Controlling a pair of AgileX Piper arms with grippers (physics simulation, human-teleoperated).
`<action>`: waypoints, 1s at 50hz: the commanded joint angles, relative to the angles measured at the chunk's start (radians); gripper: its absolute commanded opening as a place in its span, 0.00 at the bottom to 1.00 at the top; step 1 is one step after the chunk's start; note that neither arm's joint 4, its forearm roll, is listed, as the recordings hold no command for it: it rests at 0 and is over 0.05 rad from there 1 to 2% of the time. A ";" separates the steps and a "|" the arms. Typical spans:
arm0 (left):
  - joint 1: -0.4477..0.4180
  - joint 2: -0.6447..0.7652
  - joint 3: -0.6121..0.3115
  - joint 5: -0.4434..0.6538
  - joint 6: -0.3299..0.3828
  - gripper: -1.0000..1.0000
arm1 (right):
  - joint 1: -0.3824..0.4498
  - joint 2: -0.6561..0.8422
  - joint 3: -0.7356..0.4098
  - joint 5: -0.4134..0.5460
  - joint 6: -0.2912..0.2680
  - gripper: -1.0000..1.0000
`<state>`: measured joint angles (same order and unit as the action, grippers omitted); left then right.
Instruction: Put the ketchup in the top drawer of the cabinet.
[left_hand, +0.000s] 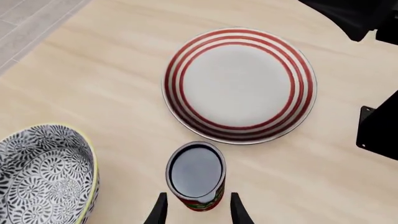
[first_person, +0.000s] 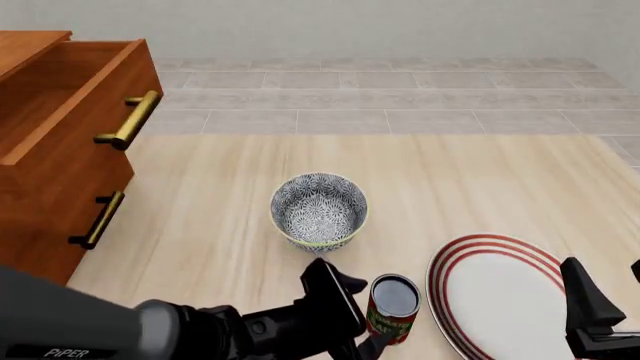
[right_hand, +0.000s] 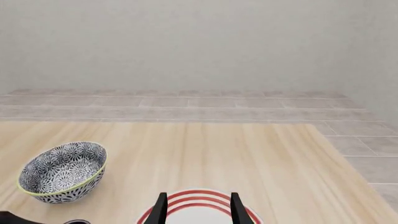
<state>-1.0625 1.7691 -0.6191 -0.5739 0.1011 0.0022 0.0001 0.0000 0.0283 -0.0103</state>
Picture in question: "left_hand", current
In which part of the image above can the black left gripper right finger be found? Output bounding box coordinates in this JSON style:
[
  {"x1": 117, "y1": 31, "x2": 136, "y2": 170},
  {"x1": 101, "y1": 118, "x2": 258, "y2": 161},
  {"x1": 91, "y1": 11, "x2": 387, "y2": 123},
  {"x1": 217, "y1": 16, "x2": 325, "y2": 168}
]
[{"x1": 230, "y1": 192, "x2": 257, "y2": 224}]

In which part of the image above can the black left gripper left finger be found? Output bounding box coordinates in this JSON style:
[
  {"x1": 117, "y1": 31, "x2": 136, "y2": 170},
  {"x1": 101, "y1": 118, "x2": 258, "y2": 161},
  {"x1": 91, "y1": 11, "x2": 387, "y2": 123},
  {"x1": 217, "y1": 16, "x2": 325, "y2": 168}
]
[{"x1": 143, "y1": 192, "x2": 169, "y2": 224}]

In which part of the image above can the red printed tin can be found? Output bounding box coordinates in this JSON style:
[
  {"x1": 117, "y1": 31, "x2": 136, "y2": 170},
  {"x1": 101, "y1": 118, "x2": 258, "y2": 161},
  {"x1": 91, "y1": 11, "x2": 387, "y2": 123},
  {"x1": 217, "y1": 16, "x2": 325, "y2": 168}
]
[{"x1": 165, "y1": 141, "x2": 226, "y2": 213}]

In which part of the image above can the black and white patterned bowl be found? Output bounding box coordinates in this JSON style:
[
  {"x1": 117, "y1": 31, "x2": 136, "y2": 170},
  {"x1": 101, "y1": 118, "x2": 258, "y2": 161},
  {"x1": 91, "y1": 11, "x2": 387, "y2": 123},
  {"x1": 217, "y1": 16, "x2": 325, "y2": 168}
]
[{"x1": 0, "y1": 123, "x2": 100, "y2": 224}]

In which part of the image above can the white plate with red rings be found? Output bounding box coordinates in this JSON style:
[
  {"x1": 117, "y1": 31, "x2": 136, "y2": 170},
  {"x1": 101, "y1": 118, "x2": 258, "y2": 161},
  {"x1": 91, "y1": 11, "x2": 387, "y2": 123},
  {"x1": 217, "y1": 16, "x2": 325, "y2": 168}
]
[{"x1": 160, "y1": 28, "x2": 318, "y2": 146}]

